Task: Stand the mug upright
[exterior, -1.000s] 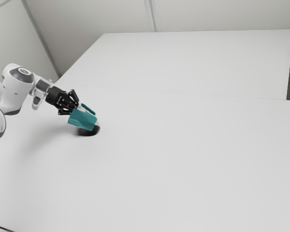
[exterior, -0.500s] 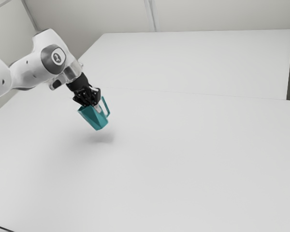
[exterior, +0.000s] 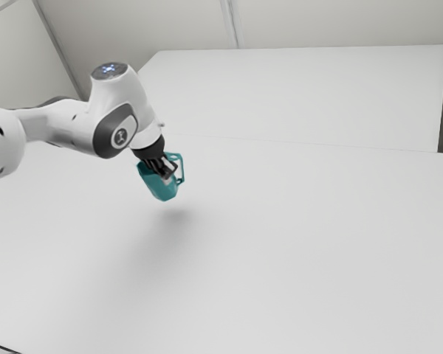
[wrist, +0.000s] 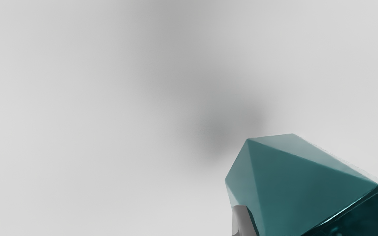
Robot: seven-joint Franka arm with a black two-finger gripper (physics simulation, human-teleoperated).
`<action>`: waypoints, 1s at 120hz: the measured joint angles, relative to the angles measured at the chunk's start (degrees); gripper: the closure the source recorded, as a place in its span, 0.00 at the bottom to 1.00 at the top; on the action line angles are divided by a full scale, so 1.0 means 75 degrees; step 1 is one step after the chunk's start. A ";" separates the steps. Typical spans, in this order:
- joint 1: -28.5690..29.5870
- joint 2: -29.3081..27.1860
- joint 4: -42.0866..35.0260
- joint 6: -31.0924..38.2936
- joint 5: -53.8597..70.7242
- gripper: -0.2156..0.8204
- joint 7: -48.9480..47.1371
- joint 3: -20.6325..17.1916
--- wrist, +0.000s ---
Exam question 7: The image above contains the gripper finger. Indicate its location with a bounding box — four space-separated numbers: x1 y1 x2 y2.
231 205 259 236

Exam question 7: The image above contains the teal faceted mug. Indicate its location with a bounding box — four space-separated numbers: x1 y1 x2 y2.
225 133 378 236

